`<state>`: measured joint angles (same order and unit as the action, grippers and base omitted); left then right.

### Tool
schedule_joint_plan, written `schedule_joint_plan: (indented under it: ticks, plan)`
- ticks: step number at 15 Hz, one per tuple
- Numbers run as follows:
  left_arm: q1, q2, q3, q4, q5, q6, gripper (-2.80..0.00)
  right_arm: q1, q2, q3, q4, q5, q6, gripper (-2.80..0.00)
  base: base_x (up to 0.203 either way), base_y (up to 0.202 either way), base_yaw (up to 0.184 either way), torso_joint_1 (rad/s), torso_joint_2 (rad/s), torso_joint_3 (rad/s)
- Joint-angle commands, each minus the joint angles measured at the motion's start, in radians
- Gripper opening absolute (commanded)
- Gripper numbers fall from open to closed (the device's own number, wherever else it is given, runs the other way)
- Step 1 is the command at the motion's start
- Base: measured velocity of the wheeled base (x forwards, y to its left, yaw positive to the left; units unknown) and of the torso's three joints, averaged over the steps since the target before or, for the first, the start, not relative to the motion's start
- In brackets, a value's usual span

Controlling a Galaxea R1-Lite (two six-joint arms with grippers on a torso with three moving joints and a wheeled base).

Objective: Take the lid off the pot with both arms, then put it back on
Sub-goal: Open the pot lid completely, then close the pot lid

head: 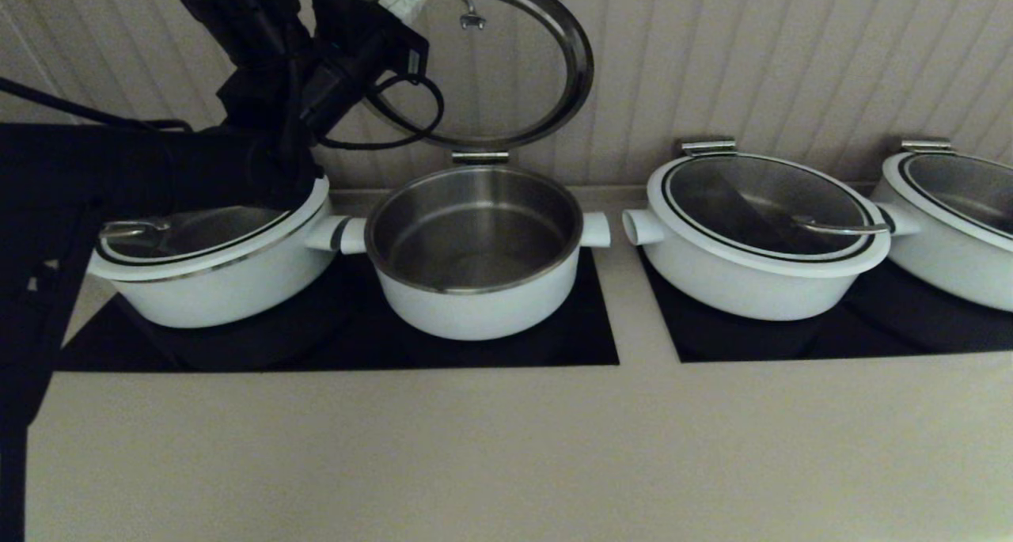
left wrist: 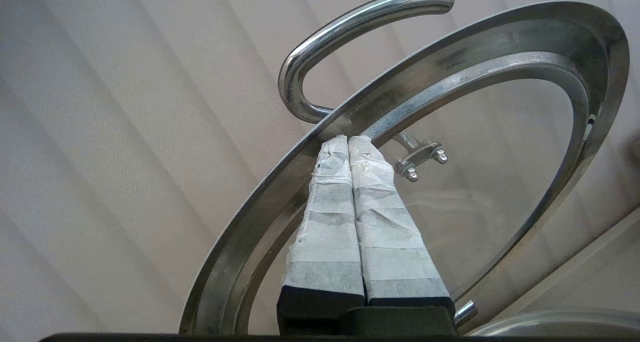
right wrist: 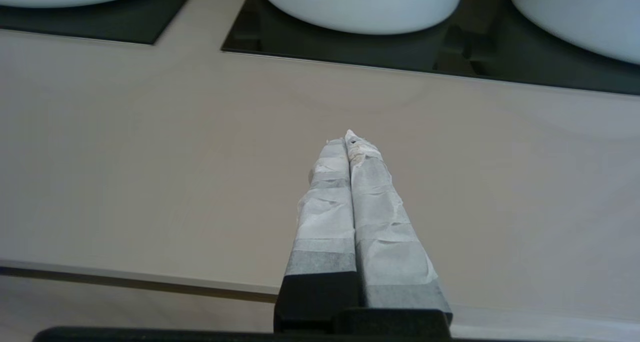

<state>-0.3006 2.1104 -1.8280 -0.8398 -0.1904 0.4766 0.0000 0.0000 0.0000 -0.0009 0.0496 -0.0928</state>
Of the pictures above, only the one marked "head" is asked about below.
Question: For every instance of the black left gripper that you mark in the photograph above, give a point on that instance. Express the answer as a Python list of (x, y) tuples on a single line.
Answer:
[(372, 51)]

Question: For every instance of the white deep cooking pot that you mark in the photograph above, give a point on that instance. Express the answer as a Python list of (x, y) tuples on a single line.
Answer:
[(475, 312)]

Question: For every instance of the black glass induction cooktop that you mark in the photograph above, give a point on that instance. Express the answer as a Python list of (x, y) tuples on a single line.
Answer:
[(316, 348), (870, 332)]

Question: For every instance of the glass lid with white rim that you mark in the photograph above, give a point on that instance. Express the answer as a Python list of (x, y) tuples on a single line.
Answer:
[(574, 83), (237, 245), (973, 186), (791, 270)]

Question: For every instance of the chrome hinge bracket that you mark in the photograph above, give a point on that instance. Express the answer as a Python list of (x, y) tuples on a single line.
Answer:
[(479, 157), (926, 145), (708, 147)]

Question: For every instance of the white shallow cooking pot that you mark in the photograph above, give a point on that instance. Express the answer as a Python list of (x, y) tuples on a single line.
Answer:
[(237, 301), (950, 273), (736, 289)]

